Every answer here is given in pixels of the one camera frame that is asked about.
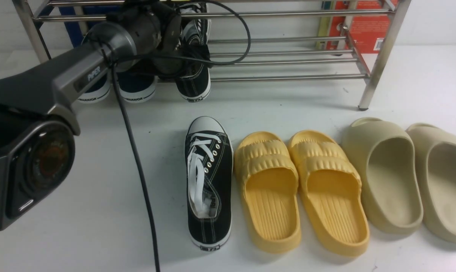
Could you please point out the yellow rubber slipper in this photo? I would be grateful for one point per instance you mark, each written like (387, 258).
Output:
(330, 188)
(268, 185)

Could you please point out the right yellow rubber slipper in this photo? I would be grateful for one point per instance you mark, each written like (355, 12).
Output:
(330, 188)

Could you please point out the left beige foam slide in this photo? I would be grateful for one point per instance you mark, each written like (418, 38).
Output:
(384, 156)

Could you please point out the blue box behind rack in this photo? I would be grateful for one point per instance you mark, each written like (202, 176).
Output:
(74, 28)

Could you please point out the black canvas sneaker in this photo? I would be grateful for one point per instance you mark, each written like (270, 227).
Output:
(195, 85)
(209, 173)

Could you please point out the right beige foam slide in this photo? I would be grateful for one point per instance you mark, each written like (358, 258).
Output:
(435, 168)

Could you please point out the left navy canvas sneaker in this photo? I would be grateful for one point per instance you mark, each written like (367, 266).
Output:
(97, 92)

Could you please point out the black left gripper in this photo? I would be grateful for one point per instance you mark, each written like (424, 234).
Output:
(153, 31)

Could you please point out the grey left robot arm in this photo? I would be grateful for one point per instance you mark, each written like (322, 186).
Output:
(37, 123)

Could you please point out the navy canvas sneaker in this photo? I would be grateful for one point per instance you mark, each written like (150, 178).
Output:
(97, 92)
(136, 88)

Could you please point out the right navy canvas sneaker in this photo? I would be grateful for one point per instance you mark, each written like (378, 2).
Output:
(136, 88)

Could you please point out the left yellow rubber slipper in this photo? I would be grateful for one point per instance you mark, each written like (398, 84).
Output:
(268, 185)

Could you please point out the beige foam slide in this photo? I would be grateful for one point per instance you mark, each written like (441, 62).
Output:
(435, 168)
(384, 156)

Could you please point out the red box behind rack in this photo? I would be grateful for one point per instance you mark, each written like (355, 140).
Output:
(368, 31)

